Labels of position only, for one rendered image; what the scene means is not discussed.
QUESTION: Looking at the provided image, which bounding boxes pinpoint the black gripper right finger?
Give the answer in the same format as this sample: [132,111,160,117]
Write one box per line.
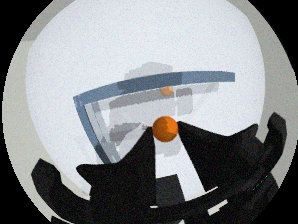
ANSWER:
[177,121,258,192]

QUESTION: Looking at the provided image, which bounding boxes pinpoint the clear low corner walls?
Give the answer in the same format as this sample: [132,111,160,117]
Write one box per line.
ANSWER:
[85,100,122,164]

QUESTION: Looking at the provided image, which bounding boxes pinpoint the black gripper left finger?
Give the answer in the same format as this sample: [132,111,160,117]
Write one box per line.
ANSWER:
[76,127,157,206]

